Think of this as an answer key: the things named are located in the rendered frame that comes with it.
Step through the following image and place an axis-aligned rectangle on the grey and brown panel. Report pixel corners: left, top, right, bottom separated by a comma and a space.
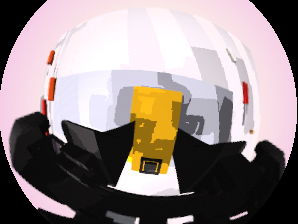
53, 69, 234, 145

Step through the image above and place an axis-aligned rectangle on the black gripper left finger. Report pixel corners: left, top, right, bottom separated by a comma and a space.
61, 119, 136, 188

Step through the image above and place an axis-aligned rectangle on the awl with orange-red handle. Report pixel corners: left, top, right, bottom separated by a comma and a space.
47, 63, 57, 101
47, 49, 56, 73

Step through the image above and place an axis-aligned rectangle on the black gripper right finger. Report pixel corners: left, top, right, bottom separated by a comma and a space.
172, 129, 247, 194

